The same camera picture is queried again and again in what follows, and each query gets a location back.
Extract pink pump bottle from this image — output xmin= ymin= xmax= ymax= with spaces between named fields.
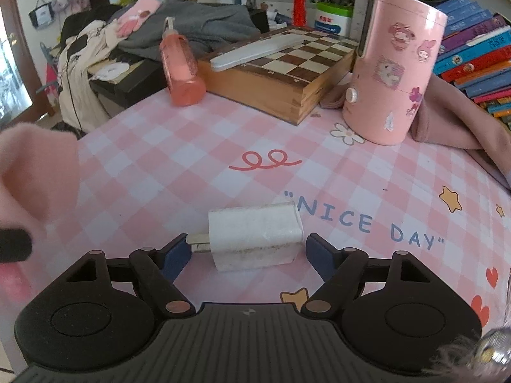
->
xmin=160 ymin=17 xmax=207 ymax=107

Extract white flat box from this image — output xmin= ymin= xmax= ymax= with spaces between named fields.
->
xmin=353 ymin=0 xmax=375 ymax=41

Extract desktop with pink checked tablecloth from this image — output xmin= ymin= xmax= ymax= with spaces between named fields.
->
xmin=0 ymin=74 xmax=511 ymax=328

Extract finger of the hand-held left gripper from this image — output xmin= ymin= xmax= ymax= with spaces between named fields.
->
xmin=0 ymin=227 xmax=33 ymax=265

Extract pink glove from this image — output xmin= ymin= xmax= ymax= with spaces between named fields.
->
xmin=116 ymin=0 xmax=161 ymax=41

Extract grey fluffy keychain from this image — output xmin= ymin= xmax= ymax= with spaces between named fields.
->
xmin=433 ymin=325 xmax=511 ymax=383

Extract pink sticker-covered cylinder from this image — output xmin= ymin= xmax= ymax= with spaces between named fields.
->
xmin=342 ymin=0 xmax=448 ymax=146

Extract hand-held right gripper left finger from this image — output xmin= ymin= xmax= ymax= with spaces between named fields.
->
xmin=40 ymin=233 xmax=195 ymax=316

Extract black garment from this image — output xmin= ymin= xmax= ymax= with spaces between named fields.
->
xmin=60 ymin=6 xmax=120 ymax=42

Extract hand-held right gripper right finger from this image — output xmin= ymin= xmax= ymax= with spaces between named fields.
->
xmin=300 ymin=235 xmax=460 ymax=315

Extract pink plush toy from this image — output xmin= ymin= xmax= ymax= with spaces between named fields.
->
xmin=0 ymin=123 xmax=80 ymax=288

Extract white paper cutout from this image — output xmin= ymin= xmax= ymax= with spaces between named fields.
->
xmin=93 ymin=62 xmax=130 ymax=80

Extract white jar green lid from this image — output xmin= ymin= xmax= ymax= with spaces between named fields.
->
xmin=313 ymin=2 xmax=355 ymax=41

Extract white power adapter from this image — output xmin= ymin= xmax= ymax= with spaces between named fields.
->
xmin=187 ymin=201 xmax=304 ymax=273

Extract beige hoodie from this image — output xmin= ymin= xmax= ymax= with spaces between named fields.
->
xmin=58 ymin=20 xmax=132 ymax=132

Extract wooden chess box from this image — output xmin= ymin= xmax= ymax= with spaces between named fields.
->
xmin=197 ymin=26 xmax=360 ymax=125

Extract white oblong case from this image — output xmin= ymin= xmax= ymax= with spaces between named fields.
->
xmin=210 ymin=34 xmax=305 ymax=73

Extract row of slanted colourful books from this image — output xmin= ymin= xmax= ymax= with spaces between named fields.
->
xmin=433 ymin=0 xmax=511 ymax=128

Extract grey garment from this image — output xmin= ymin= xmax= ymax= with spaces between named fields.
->
xmin=110 ymin=1 xmax=260 ymax=60

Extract pink and purple garment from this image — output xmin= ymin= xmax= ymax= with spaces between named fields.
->
xmin=319 ymin=74 xmax=511 ymax=190

